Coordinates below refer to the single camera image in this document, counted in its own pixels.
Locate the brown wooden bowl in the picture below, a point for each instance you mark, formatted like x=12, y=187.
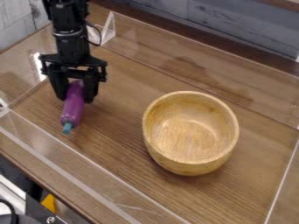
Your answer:
x=190, y=132

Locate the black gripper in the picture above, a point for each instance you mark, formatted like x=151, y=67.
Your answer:
x=74, y=63

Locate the purple toy eggplant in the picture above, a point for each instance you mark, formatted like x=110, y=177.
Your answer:
x=74, y=106

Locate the clear acrylic tray wall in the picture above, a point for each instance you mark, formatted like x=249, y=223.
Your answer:
x=103, y=198

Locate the clear acrylic corner bracket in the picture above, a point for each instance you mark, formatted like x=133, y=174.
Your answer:
x=102, y=33

